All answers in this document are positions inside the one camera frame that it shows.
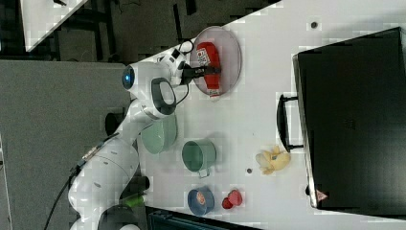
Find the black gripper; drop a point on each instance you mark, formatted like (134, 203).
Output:
(188, 73)

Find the red ketchup bottle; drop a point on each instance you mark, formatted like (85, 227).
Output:
(207, 55)

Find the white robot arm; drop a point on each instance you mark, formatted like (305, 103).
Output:
(107, 169)

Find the pink round plate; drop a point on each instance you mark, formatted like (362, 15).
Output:
(228, 51)

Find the green perforated colander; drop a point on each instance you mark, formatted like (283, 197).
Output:
(161, 135)

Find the green metal cup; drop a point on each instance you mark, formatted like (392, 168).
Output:
(198, 156)

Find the yellow banana toy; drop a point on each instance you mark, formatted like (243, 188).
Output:
(273, 160)

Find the orange slice toy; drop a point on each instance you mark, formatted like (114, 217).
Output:
(200, 198)

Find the blue bowl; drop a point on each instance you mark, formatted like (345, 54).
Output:
(195, 207)

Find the large red strawberry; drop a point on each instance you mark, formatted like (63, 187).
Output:
(235, 197)

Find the small red strawberry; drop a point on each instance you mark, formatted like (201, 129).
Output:
(226, 204)

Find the green spatula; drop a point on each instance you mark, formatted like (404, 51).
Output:
(134, 200)

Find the black toaster oven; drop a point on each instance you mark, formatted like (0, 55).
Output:
(351, 98)

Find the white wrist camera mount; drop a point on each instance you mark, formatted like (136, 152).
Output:
(176, 60)

